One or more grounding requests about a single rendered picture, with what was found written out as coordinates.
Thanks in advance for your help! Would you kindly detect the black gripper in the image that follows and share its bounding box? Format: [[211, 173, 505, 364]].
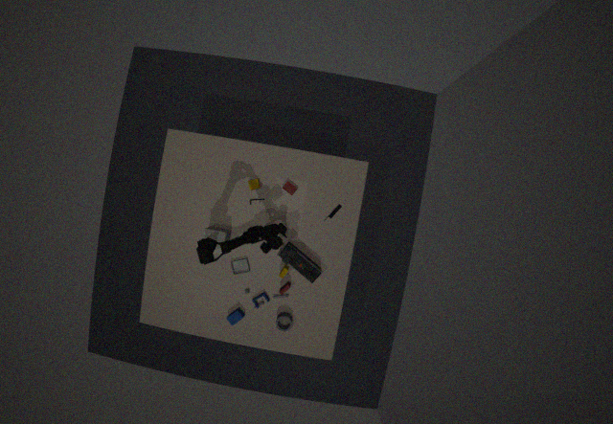
[[260, 223, 287, 253]]

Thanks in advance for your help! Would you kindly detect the olive yellow block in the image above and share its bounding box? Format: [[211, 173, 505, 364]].
[[279, 265, 289, 279], [248, 179, 260, 190]]

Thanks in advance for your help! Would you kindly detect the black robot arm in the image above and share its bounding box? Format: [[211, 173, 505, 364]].
[[196, 224, 283, 264]]

